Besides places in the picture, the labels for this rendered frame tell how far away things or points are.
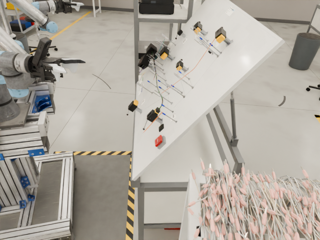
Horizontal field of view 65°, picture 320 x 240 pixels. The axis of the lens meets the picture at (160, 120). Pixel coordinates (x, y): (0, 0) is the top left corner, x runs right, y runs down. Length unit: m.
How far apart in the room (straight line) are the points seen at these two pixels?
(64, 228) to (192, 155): 1.09
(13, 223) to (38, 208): 0.19
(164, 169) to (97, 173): 1.22
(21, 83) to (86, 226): 1.49
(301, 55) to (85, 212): 4.73
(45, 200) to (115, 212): 0.59
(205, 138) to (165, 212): 0.60
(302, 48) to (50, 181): 4.83
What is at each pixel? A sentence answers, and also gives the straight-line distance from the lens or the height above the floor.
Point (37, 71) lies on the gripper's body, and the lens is 1.12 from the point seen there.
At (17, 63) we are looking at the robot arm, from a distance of 1.13.
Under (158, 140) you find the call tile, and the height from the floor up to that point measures 1.12.
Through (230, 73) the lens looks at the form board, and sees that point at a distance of 1.22.
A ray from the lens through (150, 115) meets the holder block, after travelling 1.44.
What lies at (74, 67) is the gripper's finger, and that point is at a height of 1.54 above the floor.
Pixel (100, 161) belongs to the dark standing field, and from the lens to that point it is 2.83.
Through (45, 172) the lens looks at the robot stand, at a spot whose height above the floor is 0.21.
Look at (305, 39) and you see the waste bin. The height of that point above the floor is 0.59.
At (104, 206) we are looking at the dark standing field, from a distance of 2.45.
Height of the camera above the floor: 1.99
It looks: 36 degrees down
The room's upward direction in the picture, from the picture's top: 3 degrees clockwise
